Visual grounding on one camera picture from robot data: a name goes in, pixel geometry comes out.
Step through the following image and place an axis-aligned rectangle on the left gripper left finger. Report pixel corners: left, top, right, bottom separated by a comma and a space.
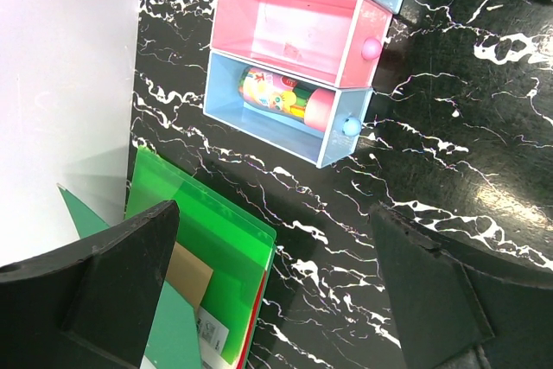
1, 200, 179, 368

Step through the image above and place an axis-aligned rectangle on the red folder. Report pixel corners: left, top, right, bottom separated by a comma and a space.
238, 272, 267, 369

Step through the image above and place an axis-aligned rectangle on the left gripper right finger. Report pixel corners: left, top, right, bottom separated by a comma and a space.
369, 205, 552, 368

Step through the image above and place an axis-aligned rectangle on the light blue end drawer box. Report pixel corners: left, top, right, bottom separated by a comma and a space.
204, 51, 373, 169

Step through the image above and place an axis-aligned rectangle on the pink plastic drawer box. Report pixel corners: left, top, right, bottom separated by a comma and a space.
211, 0, 392, 89

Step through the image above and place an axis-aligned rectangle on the green transparent plastic folder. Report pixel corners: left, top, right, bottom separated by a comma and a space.
126, 148, 276, 368

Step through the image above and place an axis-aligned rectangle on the pink crayon tube case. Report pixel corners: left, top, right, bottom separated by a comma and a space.
238, 67, 335, 132

